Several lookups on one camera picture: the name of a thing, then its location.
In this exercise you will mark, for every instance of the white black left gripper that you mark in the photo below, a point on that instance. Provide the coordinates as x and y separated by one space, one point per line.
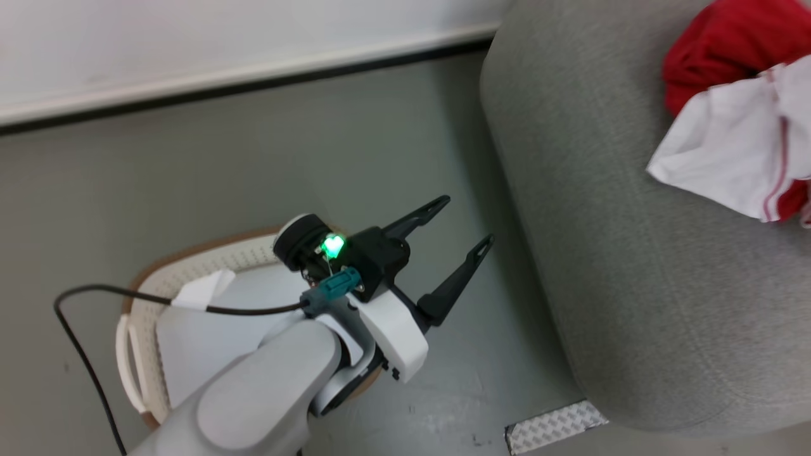
396 335

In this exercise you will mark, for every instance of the white garment with red trim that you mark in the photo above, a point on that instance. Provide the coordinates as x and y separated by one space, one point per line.
728 145

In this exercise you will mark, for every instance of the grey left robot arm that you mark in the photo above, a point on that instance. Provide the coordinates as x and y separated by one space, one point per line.
253 399

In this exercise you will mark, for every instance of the white brown-rimmed laundry basket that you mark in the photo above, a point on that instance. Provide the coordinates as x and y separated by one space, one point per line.
152 297

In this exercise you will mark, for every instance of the grey fabric sofa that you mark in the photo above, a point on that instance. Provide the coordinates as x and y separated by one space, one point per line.
633 253

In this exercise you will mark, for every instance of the patterned silver floor strip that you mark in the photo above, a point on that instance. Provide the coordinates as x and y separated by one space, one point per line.
554 427

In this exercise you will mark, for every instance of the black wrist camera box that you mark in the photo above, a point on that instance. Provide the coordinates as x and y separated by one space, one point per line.
377 256

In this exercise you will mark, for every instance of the white wall baseboard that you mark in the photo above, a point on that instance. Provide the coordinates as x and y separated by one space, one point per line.
253 76

